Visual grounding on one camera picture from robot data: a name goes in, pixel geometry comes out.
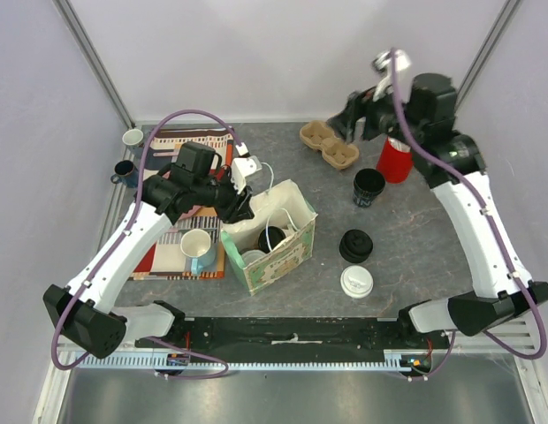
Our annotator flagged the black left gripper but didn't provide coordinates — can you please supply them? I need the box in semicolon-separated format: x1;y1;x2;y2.
194;168;255;225

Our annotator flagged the brown pulp carrier stack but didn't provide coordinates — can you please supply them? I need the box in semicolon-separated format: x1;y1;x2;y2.
299;120;360;170

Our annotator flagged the black plastic cup lid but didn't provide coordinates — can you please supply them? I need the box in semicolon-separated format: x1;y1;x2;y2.
257;226;287;254

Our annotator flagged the white plastic cup lid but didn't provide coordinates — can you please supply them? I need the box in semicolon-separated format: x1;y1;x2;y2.
241;249;266;267

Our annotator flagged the green patterned paper bag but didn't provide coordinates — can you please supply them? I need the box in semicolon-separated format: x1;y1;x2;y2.
220;179;317;295

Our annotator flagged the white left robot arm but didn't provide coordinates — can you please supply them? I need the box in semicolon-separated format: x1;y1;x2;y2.
43;142;261;359

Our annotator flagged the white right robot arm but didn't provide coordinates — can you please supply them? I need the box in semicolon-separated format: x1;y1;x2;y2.
395;73;548;348

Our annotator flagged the red ribbed paper cup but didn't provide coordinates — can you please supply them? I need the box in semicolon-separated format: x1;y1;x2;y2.
377;137;413;184

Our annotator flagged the light blue ceramic mug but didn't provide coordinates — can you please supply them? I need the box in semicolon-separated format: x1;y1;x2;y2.
180;229;217;276

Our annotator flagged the colourful patterned placemat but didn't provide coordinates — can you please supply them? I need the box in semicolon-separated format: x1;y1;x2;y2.
130;129;233;281

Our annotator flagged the dark blue ceramic mug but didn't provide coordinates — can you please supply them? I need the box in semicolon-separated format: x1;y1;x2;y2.
110;160;139;188

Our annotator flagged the black plastic lid stack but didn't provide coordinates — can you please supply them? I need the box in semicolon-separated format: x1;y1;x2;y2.
339;229;374;264

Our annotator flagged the grey ceramic mug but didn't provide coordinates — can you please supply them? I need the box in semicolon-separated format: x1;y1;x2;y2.
121;128;144;157

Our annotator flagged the white lid stack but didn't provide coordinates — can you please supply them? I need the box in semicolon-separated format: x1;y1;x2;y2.
340;265;374;299

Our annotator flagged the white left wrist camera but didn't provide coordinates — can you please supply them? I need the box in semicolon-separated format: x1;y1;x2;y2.
231;143;263;193

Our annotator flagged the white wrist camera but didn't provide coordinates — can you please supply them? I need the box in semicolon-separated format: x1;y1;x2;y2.
231;143;263;193
372;49;412;102

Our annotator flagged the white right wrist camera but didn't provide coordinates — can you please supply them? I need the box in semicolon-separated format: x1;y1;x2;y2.
372;49;412;102

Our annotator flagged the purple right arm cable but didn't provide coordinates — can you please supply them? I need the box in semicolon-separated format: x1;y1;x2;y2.
388;48;548;382

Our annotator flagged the aluminium frame post right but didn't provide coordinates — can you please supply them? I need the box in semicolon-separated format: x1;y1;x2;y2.
456;0;523;109

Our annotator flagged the aluminium frame post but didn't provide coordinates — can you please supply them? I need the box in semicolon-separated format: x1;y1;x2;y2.
52;0;136;129
456;0;523;109

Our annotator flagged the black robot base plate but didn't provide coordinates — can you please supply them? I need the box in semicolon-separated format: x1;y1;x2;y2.
164;317;449;364

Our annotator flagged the white slotted cable duct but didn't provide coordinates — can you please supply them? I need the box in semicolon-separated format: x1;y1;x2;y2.
72;351;434;370

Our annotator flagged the aluminium frame post left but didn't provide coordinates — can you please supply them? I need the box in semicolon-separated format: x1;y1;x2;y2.
52;0;136;129

